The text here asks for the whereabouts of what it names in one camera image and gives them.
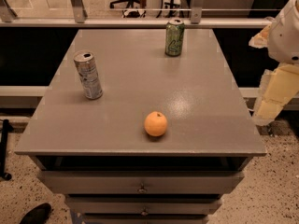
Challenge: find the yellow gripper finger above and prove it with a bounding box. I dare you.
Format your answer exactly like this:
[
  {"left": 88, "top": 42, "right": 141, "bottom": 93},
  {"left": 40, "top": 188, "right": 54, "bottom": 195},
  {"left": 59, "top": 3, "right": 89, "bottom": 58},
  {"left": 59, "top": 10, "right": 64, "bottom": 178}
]
[
  {"left": 252, "top": 63, "right": 299, "bottom": 125},
  {"left": 249, "top": 25, "right": 271, "bottom": 49}
]

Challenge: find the silver redbull can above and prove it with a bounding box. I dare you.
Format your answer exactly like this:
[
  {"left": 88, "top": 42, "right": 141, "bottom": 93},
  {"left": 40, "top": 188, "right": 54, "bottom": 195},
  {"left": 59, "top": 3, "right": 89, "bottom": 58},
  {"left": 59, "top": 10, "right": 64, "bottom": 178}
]
[{"left": 73, "top": 50, "right": 103, "bottom": 100}]

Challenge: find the green soda can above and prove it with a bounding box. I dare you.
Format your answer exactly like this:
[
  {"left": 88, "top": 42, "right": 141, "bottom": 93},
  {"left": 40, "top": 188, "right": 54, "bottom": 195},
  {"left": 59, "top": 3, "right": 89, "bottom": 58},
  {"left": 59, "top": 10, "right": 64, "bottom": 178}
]
[{"left": 165, "top": 18, "right": 185, "bottom": 56}]

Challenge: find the orange fruit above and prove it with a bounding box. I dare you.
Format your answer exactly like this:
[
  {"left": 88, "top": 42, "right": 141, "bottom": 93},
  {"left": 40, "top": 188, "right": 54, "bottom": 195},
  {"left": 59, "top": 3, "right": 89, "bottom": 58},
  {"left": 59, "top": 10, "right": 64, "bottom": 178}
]
[{"left": 144, "top": 111, "right": 168, "bottom": 137}]

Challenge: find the grey drawer cabinet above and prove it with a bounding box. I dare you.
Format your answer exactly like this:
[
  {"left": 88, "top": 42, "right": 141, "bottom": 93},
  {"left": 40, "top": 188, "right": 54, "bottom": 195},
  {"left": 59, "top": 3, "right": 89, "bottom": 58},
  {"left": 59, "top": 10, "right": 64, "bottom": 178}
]
[{"left": 16, "top": 29, "right": 265, "bottom": 224}]

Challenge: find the metal railing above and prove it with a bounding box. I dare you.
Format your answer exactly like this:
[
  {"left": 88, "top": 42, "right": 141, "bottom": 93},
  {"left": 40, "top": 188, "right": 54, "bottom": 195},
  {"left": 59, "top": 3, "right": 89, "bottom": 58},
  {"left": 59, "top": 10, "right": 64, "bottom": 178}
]
[{"left": 0, "top": 0, "right": 272, "bottom": 28}]

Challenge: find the black stand leg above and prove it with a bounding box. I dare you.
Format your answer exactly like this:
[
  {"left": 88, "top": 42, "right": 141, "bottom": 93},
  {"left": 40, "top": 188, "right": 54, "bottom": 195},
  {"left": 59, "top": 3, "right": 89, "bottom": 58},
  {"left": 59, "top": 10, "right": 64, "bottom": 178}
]
[{"left": 0, "top": 119, "right": 13, "bottom": 181}]

